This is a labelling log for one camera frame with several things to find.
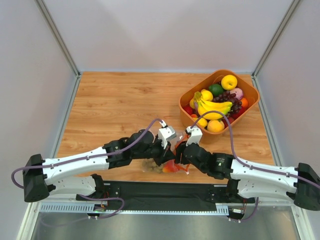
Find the red apple in bin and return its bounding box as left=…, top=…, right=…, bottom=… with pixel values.
left=222, top=116, right=235, bottom=129

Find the aluminium frame post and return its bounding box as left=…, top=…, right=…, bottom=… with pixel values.
left=252, top=0, right=302, bottom=76
left=34, top=0, right=82, bottom=76

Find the orange fruit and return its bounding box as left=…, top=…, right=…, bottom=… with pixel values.
left=240, top=97, right=249, bottom=109

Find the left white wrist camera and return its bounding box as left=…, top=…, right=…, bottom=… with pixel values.
left=157, top=126, right=177, bottom=149

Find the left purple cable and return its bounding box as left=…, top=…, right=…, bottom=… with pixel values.
left=11, top=117, right=166, bottom=190

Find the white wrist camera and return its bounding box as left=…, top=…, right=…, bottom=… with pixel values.
left=185, top=125, right=203, bottom=147
left=157, top=126, right=177, bottom=149

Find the green lime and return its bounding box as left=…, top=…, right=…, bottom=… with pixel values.
left=208, top=84, right=225, bottom=97

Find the orange plastic bin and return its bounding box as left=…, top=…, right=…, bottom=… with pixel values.
left=179, top=69, right=260, bottom=145

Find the red pepper in bin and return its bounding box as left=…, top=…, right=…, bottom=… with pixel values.
left=182, top=105, right=194, bottom=116

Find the dark purple grape bunch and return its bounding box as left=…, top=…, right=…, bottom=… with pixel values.
left=213, top=90, right=242, bottom=114

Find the left aluminium frame post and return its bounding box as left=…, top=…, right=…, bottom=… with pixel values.
left=34, top=0, right=82, bottom=76

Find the peach fruit front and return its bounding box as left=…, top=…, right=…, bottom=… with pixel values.
left=206, top=120, right=225, bottom=133

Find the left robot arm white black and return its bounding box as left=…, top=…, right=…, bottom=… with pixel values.
left=22, top=126, right=177, bottom=203

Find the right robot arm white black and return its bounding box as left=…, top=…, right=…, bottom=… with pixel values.
left=174, top=141, right=320, bottom=211

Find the yellow banana bunch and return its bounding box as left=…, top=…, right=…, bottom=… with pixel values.
left=193, top=91, right=233, bottom=120

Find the grey cable duct rail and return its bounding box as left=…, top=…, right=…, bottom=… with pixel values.
left=39, top=202, right=231, bottom=216

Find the purple cable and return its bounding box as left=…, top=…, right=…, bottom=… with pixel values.
left=11, top=117, right=166, bottom=190
left=188, top=110, right=320, bottom=190

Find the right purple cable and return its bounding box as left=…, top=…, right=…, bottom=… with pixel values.
left=188, top=110, right=320, bottom=190

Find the yellow apple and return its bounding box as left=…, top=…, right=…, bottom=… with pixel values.
left=221, top=74, right=238, bottom=91

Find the small yellow lemon front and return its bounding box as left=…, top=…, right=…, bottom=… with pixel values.
left=194, top=117, right=208, bottom=128

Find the purple onion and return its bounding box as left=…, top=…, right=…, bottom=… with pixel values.
left=230, top=87, right=244, bottom=100

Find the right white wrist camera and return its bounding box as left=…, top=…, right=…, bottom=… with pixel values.
left=185, top=125, right=203, bottom=147

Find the right aluminium frame post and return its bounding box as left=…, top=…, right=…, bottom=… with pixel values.
left=252, top=0, right=302, bottom=76

